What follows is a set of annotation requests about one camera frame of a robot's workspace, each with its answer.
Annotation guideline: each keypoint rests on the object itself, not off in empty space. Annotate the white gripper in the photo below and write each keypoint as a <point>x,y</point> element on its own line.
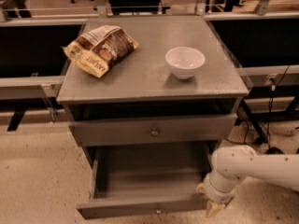
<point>215,194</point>

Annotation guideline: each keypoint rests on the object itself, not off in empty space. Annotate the grey drawer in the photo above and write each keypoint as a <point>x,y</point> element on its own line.
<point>114,132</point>
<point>132,180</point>

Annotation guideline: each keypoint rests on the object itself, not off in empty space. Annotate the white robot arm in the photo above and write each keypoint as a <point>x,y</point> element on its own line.
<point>231,165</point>

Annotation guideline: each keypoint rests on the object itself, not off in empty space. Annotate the grey top drawer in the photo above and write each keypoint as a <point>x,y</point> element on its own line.
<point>114,132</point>

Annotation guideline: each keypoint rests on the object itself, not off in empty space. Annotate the grey drawer cabinet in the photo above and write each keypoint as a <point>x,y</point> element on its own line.
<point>141,85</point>

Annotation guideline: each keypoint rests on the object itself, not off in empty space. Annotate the white ceramic bowl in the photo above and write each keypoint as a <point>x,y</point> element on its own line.
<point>184,62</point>

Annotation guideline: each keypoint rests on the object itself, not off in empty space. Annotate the brown yellow snack bag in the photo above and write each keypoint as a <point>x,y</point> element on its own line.
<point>98,50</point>

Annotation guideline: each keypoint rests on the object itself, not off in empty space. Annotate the grey metal railing frame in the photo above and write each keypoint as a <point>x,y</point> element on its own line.
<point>39,37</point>

